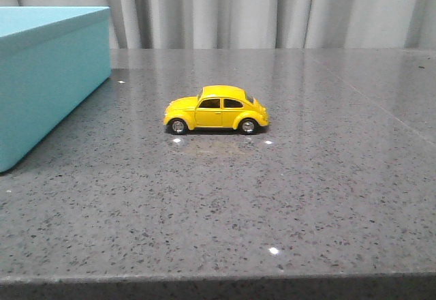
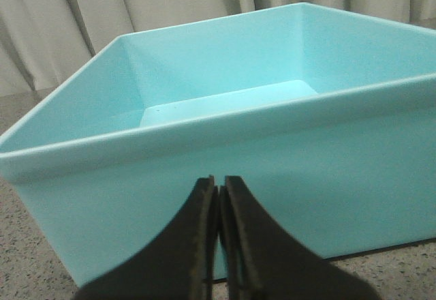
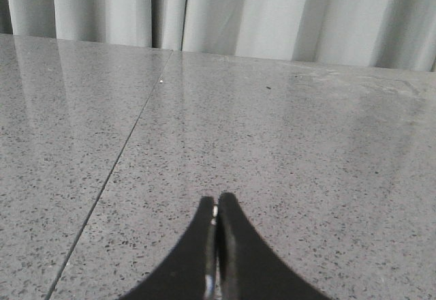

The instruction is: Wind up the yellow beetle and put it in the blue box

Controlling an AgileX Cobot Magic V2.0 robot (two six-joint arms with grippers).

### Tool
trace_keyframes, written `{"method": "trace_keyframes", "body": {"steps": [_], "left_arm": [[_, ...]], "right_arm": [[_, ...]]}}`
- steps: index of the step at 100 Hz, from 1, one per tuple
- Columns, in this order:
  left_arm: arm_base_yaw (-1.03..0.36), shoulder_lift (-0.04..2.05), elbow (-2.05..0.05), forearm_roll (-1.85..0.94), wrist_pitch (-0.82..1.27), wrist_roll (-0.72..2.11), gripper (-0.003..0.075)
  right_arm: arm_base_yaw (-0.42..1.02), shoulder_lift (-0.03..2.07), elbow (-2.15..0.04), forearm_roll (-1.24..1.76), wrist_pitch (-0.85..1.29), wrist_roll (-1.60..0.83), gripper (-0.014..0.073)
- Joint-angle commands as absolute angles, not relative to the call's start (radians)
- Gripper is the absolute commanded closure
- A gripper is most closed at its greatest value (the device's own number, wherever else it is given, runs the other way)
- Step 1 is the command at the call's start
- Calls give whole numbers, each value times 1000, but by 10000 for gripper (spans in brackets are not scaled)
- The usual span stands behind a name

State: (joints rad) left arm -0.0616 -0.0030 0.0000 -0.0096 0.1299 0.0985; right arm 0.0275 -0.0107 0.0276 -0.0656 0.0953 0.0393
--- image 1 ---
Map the yellow toy beetle car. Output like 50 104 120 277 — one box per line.
163 85 270 135

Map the light blue storage box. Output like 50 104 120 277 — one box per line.
1 6 111 172

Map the white pleated curtain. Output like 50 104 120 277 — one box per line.
1 0 435 49

